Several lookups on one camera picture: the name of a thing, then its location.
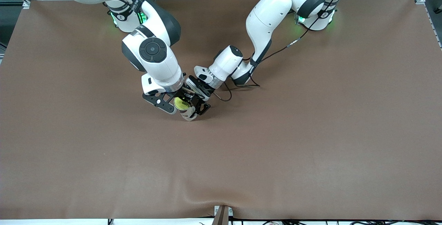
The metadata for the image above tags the yellow printed tennis ball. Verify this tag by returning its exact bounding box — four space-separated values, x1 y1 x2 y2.
174 98 191 111

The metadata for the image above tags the blue white tennis ball can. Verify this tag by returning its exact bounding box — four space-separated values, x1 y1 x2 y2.
173 96 198 122

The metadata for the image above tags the brown table mat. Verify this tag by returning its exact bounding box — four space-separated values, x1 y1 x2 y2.
0 0 442 221

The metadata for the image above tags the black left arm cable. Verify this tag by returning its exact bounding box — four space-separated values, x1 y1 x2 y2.
211 0 353 102

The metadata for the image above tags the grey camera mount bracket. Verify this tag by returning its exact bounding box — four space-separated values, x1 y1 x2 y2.
212 205 234 225

